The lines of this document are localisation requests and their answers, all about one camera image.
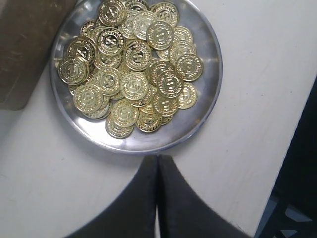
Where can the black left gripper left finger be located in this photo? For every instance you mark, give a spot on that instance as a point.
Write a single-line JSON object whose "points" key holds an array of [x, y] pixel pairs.
{"points": [[133, 213]]}

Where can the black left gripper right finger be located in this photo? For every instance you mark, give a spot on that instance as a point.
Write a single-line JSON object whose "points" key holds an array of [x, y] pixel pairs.
{"points": [[182, 213]]}

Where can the brown cardboard slotted box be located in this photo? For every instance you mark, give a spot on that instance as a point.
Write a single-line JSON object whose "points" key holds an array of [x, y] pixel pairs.
{"points": [[27, 31]]}

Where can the gold coin right edge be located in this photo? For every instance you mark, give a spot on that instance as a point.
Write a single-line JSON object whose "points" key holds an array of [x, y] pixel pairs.
{"points": [[124, 114]]}

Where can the shaded gold coin right centre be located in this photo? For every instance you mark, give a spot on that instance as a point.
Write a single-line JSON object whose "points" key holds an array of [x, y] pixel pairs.
{"points": [[134, 86]]}

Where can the dark gold coin top right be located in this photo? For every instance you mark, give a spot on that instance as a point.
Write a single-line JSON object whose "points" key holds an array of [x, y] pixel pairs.
{"points": [[73, 70]]}

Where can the gold coin front centre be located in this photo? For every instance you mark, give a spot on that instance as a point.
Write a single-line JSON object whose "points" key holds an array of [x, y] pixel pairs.
{"points": [[160, 35]]}

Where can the round steel plate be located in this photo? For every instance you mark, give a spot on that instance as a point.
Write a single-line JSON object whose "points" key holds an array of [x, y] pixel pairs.
{"points": [[184, 124]]}

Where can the gold coin front bottom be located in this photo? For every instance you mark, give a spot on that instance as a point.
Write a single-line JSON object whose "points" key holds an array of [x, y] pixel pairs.
{"points": [[167, 12]]}

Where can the gold coin far left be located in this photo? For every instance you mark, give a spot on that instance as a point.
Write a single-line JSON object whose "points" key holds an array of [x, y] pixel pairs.
{"points": [[112, 12]]}

